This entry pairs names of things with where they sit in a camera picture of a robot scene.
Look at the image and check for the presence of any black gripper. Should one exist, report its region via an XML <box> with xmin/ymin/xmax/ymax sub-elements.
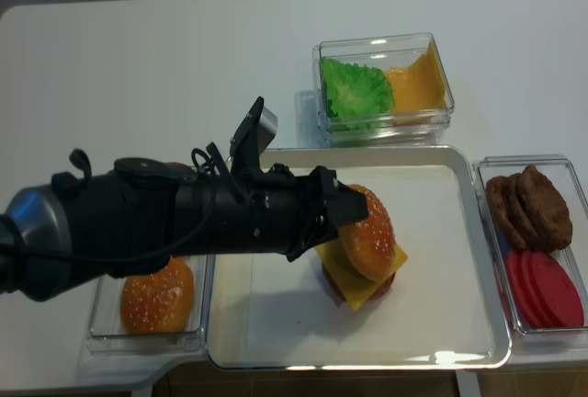
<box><xmin>174</xmin><ymin>165</ymin><xmax>368</xmax><ymax>262</ymax></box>

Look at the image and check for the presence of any sesame bun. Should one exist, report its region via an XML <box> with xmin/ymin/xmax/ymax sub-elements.
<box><xmin>119</xmin><ymin>257</ymin><xmax>194</xmax><ymax>335</ymax></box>
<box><xmin>338</xmin><ymin>184</ymin><xmax>396</xmax><ymax>283</ymax></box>

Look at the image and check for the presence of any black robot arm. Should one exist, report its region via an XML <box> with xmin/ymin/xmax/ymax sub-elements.
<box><xmin>1</xmin><ymin>146</ymin><xmax>368</xmax><ymax>301</ymax></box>

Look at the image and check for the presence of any green lettuce leaf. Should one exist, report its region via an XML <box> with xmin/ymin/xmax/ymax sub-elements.
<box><xmin>321</xmin><ymin>58</ymin><xmax>395</xmax><ymax>131</ymax></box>

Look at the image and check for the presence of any clear lettuce cheese container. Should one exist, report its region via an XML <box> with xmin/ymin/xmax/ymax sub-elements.
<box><xmin>295</xmin><ymin>32</ymin><xmax>455</xmax><ymax>148</ymax></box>

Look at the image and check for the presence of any burger patty on tray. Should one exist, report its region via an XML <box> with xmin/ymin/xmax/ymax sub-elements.
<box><xmin>322</xmin><ymin>271</ymin><xmax>396</xmax><ymax>302</ymax></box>

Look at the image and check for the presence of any yellow cheese slice on burger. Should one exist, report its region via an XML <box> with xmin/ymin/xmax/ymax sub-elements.
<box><xmin>315</xmin><ymin>240</ymin><xmax>408</xmax><ymax>312</ymax></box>

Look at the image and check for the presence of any white paper sheet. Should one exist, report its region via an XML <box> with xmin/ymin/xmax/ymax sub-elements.
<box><xmin>248</xmin><ymin>165</ymin><xmax>492</xmax><ymax>354</ymax></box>

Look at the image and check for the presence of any white metal tray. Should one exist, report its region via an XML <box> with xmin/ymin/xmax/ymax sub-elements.
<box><xmin>206</xmin><ymin>146</ymin><xmax>512</xmax><ymax>369</ymax></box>

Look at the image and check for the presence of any yellow cheese slice in container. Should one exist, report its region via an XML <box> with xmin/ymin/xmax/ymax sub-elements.
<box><xmin>384</xmin><ymin>42</ymin><xmax>446</xmax><ymax>113</ymax></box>

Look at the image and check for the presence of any brown patty back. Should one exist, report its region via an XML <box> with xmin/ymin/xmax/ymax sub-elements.
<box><xmin>485</xmin><ymin>176</ymin><xmax>527</xmax><ymax>253</ymax></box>

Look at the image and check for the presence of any brown patty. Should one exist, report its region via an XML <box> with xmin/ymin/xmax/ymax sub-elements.
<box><xmin>485</xmin><ymin>176</ymin><xmax>527</xmax><ymax>253</ymax></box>
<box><xmin>516</xmin><ymin>164</ymin><xmax>573</xmax><ymax>251</ymax></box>

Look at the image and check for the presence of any plain bottom bun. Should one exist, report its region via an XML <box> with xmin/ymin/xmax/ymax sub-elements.
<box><xmin>166</xmin><ymin>162</ymin><xmax>195</xmax><ymax>175</ymax></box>

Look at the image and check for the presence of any red tomato slice back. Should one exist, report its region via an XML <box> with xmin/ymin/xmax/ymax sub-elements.
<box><xmin>505</xmin><ymin>251</ymin><xmax>536</xmax><ymax>326</ymax></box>

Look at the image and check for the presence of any red tomato slice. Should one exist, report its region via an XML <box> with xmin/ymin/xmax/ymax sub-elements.
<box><xmin>505</xmin><ymin>251</ymin><xmax>536</xmax><ymax>326</ymax></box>
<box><xmin>521</xmin><ymin>251</ymin><xmax>584</xmax><ymax>328</ymax></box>

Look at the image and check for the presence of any brown patty front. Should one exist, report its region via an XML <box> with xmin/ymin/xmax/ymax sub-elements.
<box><xmin>516</xmin><ymin>164</ymin><xmax>573</xmax><ymax>251</ymax></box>

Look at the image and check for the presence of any clear patty tomato container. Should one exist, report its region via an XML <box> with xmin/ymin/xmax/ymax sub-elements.
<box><xmin>473</xmin><ymin>155</ymin><xmax>587</xmax><ymax>352</ymax></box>

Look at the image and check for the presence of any red tomato slice front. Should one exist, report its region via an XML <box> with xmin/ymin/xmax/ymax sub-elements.
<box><xmin>521</xmin><ymin>251</ymin><xmax>584</xmax><ymax>328</ymax></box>

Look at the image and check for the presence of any clear bun container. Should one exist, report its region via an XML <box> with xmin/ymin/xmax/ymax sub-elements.
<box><xmin>87</xmin><ymin>255</ymin><xmax>211</xmax><ymax>355</ymax></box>

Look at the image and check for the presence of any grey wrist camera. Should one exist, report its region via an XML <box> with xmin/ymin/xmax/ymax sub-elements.
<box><xmin>230</xmin><ymin>96</ymin><xmax>278</xmax><ymax>176</ymax></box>

